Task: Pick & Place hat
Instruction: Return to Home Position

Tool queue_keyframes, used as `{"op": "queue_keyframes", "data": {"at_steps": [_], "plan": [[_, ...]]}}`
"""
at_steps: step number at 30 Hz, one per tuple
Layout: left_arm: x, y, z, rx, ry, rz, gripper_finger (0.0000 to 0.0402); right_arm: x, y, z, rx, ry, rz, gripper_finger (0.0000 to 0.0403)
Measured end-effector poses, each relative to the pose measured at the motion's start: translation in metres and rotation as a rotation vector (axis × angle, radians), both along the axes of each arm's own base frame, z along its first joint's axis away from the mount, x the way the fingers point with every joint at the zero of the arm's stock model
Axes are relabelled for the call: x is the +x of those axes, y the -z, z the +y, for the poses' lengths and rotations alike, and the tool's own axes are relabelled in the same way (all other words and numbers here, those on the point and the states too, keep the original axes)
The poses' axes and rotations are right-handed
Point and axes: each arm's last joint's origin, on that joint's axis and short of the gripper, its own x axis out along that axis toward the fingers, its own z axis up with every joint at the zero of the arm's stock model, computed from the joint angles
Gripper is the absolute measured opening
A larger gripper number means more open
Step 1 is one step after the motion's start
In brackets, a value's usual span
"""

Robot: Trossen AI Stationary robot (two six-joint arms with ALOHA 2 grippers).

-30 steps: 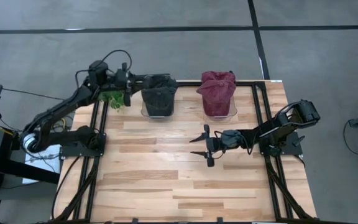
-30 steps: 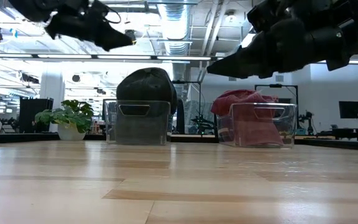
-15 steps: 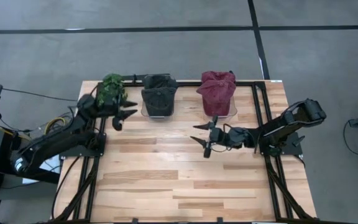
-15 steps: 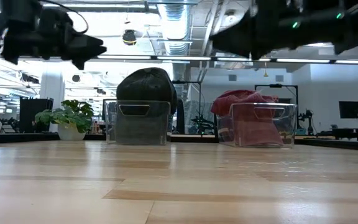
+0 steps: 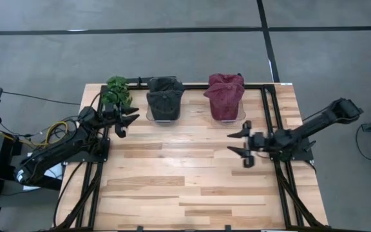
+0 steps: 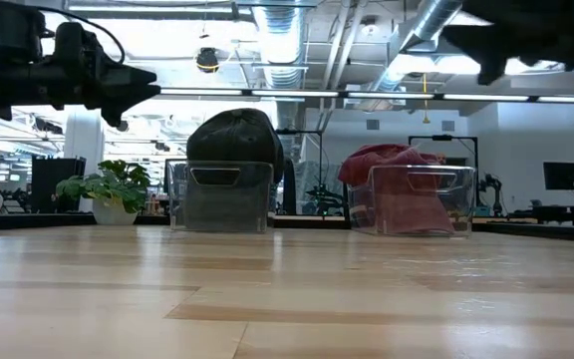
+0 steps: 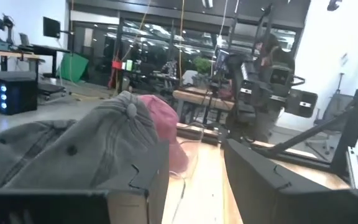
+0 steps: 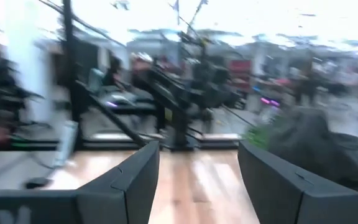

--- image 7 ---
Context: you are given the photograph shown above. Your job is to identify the potted green plant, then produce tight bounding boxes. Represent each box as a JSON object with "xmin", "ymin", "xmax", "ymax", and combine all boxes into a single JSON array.
[{"xmin": 192, "ymin": 55, "xmax": 213, "ymax": 77}]

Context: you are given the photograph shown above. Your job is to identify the wooden table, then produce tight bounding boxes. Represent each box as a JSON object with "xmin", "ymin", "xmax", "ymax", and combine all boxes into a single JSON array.
[{"xmin": 172, "ymin": 86, "xmax": 239, "ymax": 125}]

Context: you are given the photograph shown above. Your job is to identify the orange hanging cord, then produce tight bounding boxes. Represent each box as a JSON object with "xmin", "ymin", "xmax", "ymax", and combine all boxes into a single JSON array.
[{"xmin": 178, "ymin": 0, "xmax": 186, "ymax": 83}]

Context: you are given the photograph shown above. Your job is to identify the red box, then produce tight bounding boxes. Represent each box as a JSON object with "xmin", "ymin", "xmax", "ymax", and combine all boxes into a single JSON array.
[{"xmin": 111, "ymin": 60, "xmax": 127, "ymax": 71}]

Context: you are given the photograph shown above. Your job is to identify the maroon baseball cap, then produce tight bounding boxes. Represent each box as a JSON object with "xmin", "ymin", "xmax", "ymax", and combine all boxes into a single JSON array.
[{"xmin": 138, "ymin": 94, "xmax": 190, "ymax": 174}]

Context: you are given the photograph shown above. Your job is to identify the clear plastic bin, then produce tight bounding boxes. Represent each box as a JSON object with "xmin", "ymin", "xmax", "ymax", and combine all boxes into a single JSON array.
[{"xmin": 166, "ymin": 124, "xmax": 205, "ymax": 187}]

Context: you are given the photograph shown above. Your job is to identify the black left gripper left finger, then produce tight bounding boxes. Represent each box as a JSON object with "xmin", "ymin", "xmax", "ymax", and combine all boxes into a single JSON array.
[{"xmin": 0, "ymin": 141, "xmax": 170, "ymax": 224}]

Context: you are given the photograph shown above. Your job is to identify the dark grey baseball cap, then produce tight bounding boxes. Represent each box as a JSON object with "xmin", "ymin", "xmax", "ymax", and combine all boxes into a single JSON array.
[{"xmin": 4, "ymin": 90, "xmax": 162, "ymax": 189}]

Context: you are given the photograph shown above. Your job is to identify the green board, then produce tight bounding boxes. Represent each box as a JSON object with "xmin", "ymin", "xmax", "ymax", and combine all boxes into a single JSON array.
[{"xmin": 59, "ymin": 52, "xmax": 90, "ymax": 83}]

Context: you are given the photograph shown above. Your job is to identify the black aluminium table frame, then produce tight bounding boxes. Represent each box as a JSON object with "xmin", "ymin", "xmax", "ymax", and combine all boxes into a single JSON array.
[{"xmin": 175, "ymin": 40, "xmax": 358, "ymax": 190}]

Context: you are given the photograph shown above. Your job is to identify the small robot device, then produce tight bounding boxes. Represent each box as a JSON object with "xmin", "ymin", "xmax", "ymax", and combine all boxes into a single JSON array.
[{"xmin": 0, "ymin": 14, "xmax": 15, "ymax": 44}]

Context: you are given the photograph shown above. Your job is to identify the person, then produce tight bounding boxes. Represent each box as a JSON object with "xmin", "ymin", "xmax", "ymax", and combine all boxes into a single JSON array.
[{"xmin": 253, "ymin": 33, "xmax": 295, "ymax": 77}]

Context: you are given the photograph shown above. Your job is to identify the black computer tower blue lights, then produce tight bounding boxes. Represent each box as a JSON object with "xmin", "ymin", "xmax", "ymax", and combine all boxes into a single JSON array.
[{"xmin": 0, "ymin": 77, "xmax": 39, "ymax": 116}]

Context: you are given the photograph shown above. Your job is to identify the wooden workbench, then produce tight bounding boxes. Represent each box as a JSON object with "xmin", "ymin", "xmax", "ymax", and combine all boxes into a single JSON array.
[{"xmin": 0, "ymin": 48, "xmax": 46, "ymax": 82}]

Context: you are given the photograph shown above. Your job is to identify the grey laptop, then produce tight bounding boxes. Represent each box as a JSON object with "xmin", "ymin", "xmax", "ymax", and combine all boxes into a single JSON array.
[{"xmin": 19, "ymin": 32, "xmax": 33, "ymax": 48}]

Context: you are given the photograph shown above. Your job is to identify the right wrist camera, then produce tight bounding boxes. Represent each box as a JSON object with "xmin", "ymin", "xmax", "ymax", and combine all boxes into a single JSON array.
[{"xmin": 270, "ymin": 64, "xmax": 294, "ymax": 91}]

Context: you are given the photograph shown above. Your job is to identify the black monitor on arm mount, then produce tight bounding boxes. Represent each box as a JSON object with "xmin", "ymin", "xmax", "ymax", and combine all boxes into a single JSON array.
[{"xmin": 42, "ymin": 16, "xmax": 74, "ymax": 40}]

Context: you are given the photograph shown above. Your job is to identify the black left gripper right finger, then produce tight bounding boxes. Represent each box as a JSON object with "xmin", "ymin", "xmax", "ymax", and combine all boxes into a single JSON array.
[{"xmin": 224, "ymin": 138, "xmax": 358, "ymax": 224}]

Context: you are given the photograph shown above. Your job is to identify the black desk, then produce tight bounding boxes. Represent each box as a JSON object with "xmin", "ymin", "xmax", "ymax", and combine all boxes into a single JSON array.
[{"xmin": 19, "ymin": 44, "xmax": 71, "ymax": 78}]

